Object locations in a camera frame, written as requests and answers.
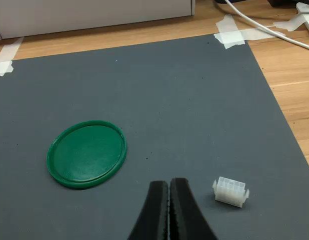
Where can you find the small white plastic terminal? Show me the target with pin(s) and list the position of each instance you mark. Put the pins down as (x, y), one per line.
(230, 193)

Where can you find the round green lid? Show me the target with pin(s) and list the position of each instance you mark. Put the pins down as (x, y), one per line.
(87, 155)

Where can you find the dark grey mat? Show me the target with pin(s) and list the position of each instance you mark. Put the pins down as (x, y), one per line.
(184, 105)

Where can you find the grey partition box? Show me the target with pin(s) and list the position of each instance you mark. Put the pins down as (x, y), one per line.
(94, 15)

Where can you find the white plastic bracket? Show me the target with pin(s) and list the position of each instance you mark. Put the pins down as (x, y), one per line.
(308, 15)

